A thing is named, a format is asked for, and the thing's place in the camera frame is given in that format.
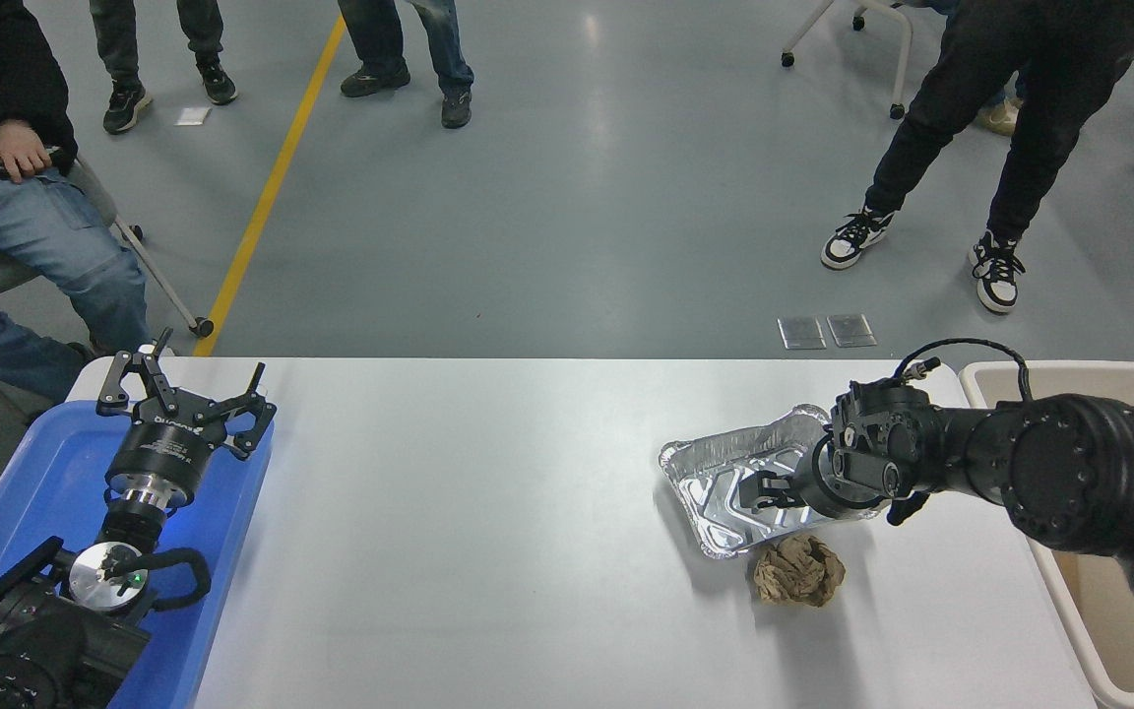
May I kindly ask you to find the blue plastic tray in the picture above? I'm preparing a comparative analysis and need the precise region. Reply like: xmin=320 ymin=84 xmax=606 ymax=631
xmin=0 ymin=399 xmax=275 ymax=709

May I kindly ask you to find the person's hand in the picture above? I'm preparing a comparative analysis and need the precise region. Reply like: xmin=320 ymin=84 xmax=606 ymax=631
xmin=0 ymin=120 xmax=61 ymax=184

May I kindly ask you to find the silver foil tray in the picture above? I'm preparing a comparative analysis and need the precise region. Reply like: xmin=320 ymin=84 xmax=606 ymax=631
xmin=659 ymin=404 xmax=888 ymax=560

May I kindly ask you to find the crumpled tan paper ball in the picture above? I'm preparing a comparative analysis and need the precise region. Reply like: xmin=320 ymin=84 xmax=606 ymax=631
xmin=747 ymin=533 xmax=847 ymax=608

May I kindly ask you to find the white wheeled chair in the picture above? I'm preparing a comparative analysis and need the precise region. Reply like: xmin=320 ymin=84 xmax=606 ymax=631
xmin=781 ymin=0 xmax=914 ymax=121

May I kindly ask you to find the large pale bin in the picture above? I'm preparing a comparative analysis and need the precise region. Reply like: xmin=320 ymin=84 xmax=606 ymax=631
xmin=959 ymin=361 xmax=1134 ymax=709

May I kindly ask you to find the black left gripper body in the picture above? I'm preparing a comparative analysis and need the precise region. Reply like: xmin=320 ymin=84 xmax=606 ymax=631
xmin=106 ymin=399 xmax=229 ymax=497

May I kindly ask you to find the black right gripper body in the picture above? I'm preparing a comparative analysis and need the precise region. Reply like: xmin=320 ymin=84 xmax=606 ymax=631
xmin=789 ymin=440 xmax=884 ymax=521

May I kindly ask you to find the metal floor plate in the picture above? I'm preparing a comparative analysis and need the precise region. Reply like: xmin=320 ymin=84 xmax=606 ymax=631
xmin=777 ymin=316 xmax=828 ymax=351
xmin=826 ymin=313 xmax=878 ymax=349

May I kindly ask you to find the black phone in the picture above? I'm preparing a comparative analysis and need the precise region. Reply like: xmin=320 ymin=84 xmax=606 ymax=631
xmin=0 ymin=146 xmax=64 ymax=180

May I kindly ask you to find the grey wheeled chair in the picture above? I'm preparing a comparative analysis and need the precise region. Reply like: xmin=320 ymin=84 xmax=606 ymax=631
xmin=0 ymin=158 xmax=216 ymax=341

